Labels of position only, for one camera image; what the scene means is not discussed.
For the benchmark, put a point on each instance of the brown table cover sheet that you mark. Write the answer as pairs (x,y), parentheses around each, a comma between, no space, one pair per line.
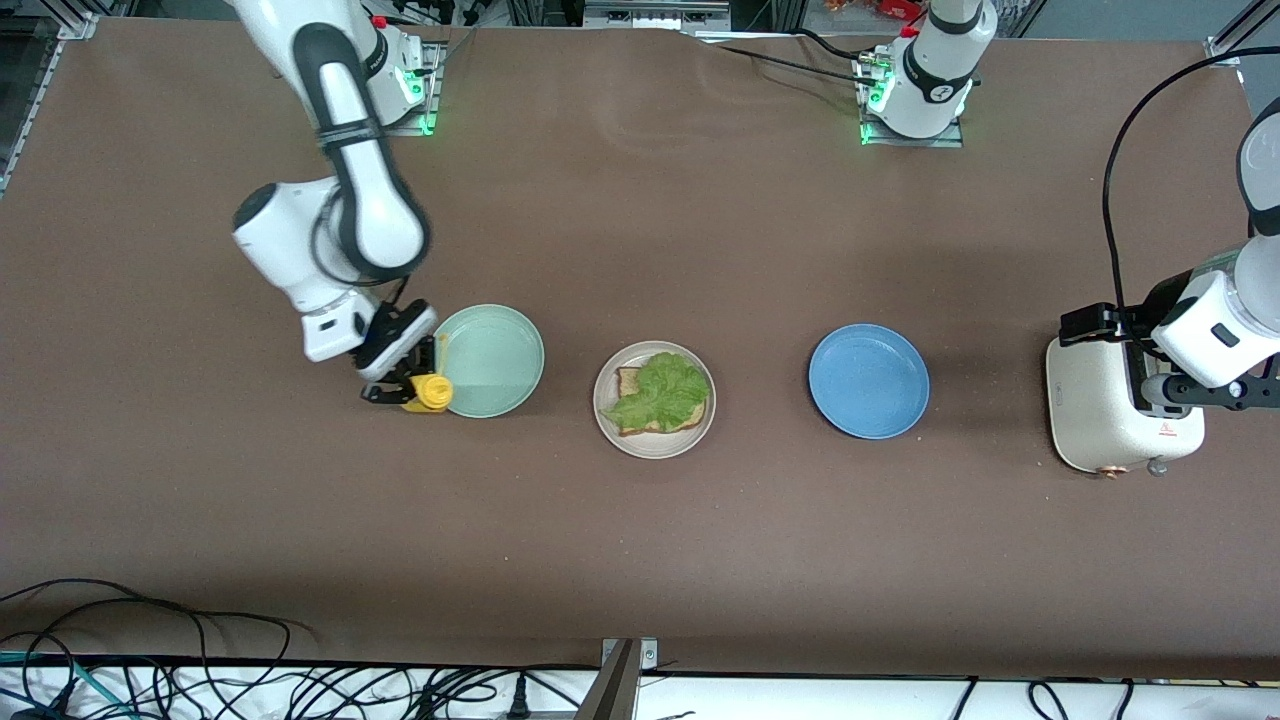
(640,560)

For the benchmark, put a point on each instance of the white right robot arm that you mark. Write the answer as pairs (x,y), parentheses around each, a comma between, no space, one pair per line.
(285,240)

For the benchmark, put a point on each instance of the mint green plate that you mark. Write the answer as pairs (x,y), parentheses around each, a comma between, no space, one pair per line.
(495,361)

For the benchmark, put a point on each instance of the red snack packet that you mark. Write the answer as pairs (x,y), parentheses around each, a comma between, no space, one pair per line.
(895,8)

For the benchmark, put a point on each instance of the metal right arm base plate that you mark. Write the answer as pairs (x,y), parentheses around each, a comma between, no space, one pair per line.
(428,112)

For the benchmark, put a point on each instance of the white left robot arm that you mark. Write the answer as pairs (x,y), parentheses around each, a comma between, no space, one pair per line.
(1225,320)

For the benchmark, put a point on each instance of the yellow mustard squeeze bottle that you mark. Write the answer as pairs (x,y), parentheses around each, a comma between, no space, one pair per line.
(432,393)

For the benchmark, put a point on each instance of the grey device box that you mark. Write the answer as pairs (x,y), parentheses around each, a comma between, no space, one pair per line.
(655,12)

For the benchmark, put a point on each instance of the cream white toaster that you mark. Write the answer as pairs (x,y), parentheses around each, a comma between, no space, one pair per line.
(1090,410)

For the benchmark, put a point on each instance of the beige plate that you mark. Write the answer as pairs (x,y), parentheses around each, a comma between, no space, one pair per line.
(655,448)

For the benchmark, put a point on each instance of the brown bread slice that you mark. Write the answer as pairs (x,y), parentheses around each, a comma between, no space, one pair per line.
(628,380)

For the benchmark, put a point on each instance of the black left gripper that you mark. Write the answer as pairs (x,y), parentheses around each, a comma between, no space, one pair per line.
(1141,318)

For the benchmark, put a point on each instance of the black power plug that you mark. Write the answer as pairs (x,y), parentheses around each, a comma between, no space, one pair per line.
(518,700)

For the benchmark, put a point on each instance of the blue plate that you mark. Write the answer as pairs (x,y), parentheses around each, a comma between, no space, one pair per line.
(869,381)

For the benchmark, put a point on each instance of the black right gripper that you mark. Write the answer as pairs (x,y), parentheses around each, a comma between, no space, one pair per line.
(393,331)

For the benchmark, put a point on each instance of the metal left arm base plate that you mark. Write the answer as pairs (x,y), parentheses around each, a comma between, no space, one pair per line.
(955,138)

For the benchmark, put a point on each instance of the green lettuce leaf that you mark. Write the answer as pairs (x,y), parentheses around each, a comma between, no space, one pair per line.
(665,390)

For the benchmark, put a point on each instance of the aluminium frame rail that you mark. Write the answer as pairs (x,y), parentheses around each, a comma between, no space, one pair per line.
(40,95)
(1230,40)

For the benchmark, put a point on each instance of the grey metal table bracket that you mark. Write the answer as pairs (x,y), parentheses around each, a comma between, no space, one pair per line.
(615,690)

